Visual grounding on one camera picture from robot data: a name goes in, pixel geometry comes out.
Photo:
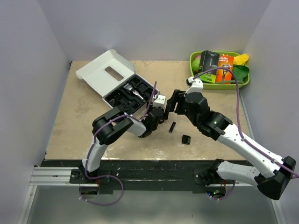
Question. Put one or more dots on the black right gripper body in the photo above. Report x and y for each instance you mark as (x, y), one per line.
(181, 108)

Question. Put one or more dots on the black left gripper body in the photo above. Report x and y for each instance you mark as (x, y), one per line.
(165, 114)

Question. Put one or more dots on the black cylindrical battery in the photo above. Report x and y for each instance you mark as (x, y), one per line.
(172, 127)

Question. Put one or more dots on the black comb attachment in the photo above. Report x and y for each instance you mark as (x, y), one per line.
(186, 139)

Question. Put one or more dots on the silver black hair clipper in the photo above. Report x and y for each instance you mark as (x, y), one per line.
(133, 91)

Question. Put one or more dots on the white clipper kit box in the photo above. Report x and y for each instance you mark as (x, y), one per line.
(108, 74)

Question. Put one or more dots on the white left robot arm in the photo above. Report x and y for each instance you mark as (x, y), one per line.
(110, 126)

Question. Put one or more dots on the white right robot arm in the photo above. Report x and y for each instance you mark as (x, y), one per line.
(269, 172)

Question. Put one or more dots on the orange razor package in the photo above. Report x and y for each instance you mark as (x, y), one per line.
(224, 76)

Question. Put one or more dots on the black razor box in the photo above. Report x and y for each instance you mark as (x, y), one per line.
(208, 60)

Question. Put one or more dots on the green leaf item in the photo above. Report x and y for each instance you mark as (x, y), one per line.
(240, 71)

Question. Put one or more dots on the yellow cloth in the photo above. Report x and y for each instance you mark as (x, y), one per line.
(241, 59)

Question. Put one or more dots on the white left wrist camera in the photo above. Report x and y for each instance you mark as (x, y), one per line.
(159, 101)

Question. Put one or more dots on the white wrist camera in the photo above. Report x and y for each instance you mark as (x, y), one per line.
(159, 101)
(195, 85)

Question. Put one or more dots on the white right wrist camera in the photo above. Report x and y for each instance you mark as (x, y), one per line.
(195, 85)

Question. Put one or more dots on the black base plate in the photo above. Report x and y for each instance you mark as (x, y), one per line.
(134, 175)

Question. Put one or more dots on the aluminium rail frame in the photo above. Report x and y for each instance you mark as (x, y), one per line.
(53, 176)

